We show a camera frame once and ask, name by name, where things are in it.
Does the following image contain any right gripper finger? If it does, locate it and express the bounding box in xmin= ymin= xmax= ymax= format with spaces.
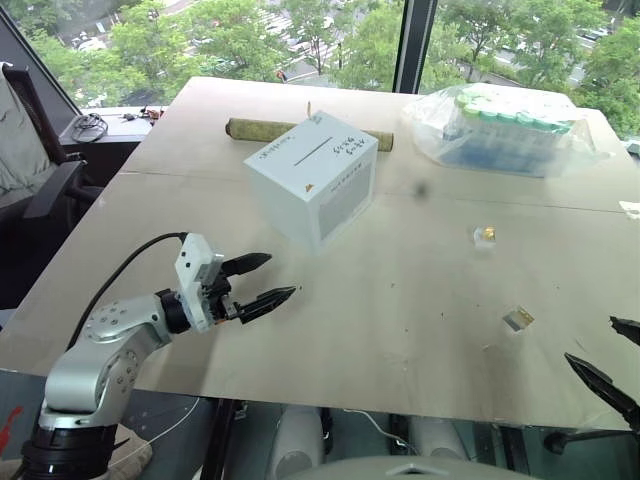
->
xmin=564 ymin=352 xmax=640 ymax=432
xmin=609 ymin=315 xmax=640 ymax=347

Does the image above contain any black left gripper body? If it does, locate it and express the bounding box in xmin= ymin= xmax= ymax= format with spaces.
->
xmin=202 ymin=271 xmax=246 ymax=327

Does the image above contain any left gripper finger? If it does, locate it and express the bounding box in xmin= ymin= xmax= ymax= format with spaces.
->
xmin=238 ymin=285 xmax=299 ymax=327
xmin=221 ymin=252 xmax=273 ymax=276

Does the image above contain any white cardboard box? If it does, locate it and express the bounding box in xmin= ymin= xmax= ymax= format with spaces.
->
xmin=242 ymin=110 xmax=379 ymax=258

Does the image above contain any black rod with knob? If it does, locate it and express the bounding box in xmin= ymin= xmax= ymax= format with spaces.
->
xmin=543 ymin=428 xmax=640 ymax=455

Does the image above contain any olive rolled mat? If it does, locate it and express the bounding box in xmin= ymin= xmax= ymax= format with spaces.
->
xmin=224 ymin=117 xmax=397 ymax=153

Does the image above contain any white rounded robot leg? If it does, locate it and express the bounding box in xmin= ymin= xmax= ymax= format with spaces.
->
xmin=264 ymin=405 xmax=325 ymax=480
xmin=408 ymin=415 xmax=472 ymax=462

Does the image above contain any black table leg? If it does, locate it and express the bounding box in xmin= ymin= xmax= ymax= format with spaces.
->
xmin=198 ymin=397 xmax=237 ymax=480

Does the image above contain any small clear gold-capped item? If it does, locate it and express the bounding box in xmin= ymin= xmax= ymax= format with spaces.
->
xmin=471 ymin=224 xmax=499 ymax=252

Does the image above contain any grey rounded robot body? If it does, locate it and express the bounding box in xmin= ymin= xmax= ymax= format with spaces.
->
xmin=282 ymin=453 xmax=539 ymax=480

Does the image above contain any grey office chair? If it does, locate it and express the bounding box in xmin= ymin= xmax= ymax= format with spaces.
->
xmin=0 ymin=62 xmax=107 ymax=312

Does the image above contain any clear bag of green-capped tubes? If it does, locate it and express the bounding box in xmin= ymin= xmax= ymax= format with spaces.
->
xmin=400 ymin=83 xmax=612 ymax=180

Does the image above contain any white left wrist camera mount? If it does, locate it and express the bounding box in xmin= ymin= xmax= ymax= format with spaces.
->
xmin=173 ymin=232 xmax=225 ymax=335

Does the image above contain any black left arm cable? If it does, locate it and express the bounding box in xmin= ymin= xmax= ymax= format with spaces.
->
xmin=66 ymin=231 xmax=190 ymax=351

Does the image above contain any thin white cable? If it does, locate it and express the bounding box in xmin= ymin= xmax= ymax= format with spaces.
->
xmin=343 ymin=408 xmax=419 ymax=454

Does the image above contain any grey coiled cable bundle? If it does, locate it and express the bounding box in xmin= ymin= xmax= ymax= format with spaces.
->
xmin=69 ymin=113 xmax=109 ymax=144

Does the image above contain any black window frame post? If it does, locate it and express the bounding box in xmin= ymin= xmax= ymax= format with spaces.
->
xmin=392 ymin=0 xmax=440 ymax=94

